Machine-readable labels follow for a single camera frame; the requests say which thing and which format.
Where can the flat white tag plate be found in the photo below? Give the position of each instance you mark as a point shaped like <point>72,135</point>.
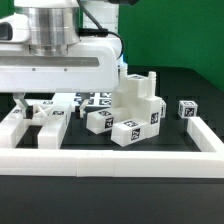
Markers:
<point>101,100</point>

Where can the white tagged nut cube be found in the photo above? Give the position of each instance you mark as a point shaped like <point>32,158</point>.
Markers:
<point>163,109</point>
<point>187,109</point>

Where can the white chair back frame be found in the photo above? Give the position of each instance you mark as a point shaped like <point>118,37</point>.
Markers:
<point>51,117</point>

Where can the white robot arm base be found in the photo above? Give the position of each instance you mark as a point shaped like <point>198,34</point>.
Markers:
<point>100,16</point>

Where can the white chair seat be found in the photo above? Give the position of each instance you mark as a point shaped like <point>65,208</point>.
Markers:
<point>137,99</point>

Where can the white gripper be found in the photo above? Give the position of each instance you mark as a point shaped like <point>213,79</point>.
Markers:
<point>43,50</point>

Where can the white U-shaped obstacle frame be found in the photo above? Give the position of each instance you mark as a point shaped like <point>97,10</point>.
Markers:
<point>27,159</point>

